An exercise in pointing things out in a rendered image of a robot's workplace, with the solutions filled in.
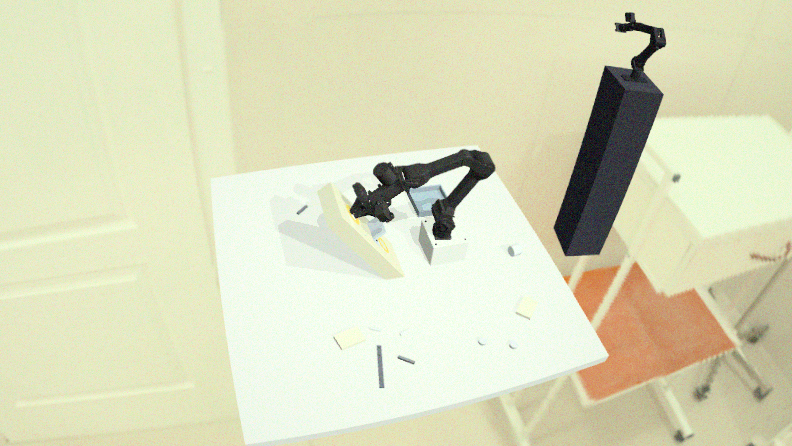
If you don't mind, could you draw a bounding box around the small white cylinder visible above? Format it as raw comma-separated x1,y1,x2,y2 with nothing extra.
508,243,522,257

